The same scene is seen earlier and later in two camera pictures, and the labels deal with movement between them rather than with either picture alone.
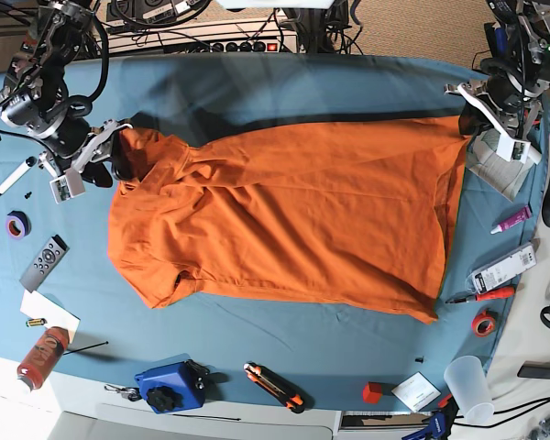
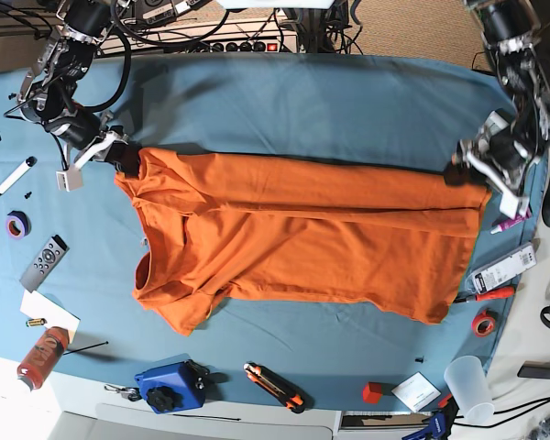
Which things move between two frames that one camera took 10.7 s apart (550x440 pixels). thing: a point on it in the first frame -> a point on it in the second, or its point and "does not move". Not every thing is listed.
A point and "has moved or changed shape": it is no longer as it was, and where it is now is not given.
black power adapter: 539,369 does not move
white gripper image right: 476,117 -> 511,205
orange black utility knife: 287,393 does not move
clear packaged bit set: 501,269 does not move
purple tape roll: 17,225 does not move
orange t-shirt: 357,214 has moved or changed shape
